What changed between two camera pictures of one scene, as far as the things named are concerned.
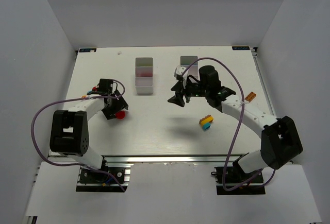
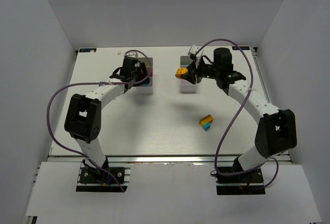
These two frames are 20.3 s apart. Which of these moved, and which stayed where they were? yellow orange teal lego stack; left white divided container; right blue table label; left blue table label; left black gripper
Moved: left black gripper
Stayed: yellow orange teal lego stack; right blue table label; left blue table label; left white divided container
